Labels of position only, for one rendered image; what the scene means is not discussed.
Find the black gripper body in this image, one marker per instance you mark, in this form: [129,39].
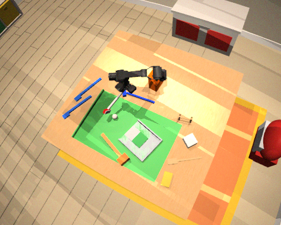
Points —
[130,88]

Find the white cube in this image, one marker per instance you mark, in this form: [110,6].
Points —
[190,140]

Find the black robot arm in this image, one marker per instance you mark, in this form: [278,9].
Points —
[121,75]

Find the green putting mat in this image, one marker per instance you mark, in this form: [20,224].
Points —
[127,113]

